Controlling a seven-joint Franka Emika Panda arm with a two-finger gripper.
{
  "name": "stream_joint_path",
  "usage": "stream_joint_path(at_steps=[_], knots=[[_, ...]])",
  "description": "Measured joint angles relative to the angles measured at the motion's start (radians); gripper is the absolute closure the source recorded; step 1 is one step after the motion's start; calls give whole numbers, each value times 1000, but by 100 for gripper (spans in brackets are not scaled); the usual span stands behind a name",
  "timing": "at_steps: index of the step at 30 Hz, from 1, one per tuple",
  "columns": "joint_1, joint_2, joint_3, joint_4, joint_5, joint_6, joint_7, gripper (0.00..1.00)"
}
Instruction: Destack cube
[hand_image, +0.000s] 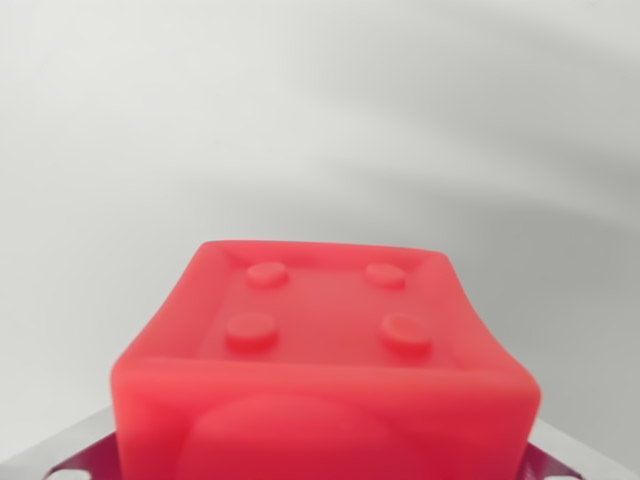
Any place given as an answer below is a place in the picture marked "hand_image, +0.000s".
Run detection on gripper right finger with black rubber pad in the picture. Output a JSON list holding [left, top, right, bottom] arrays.
[[521, 423, 624, 480]]

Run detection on red cube with studs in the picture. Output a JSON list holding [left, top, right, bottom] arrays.
[[109, 239, 543, 480]]

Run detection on gripper left finger with black rubber pad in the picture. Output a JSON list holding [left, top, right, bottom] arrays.
[[0, 405, 122, 480]]

